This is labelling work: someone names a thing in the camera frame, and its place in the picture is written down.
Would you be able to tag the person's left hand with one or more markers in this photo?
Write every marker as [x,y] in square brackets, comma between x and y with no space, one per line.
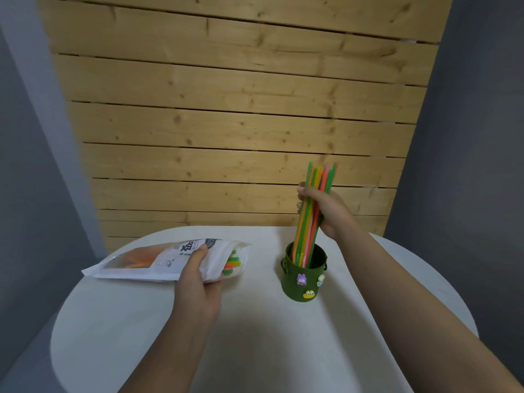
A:
[196,294]

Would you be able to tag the bundle of colourful straws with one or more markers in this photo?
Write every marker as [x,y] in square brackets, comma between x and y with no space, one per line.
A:
[233,263]
[307,233]

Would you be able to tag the white plastic straw packet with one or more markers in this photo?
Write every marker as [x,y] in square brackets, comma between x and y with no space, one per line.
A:
[143,275]

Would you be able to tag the dark green cup with charms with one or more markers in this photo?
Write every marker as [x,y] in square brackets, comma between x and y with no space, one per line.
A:
[292,288]

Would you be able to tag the person's right forearm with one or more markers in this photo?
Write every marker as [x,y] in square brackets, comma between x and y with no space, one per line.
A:
[409,323]

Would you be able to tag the person's right hand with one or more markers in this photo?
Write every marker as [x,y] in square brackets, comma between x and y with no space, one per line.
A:
[335,218]

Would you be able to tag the person's left forearm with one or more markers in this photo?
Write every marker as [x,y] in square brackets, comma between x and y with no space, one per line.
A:
[163,360]

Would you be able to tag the wooden plank panel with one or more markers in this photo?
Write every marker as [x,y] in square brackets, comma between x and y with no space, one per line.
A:
[245,118]

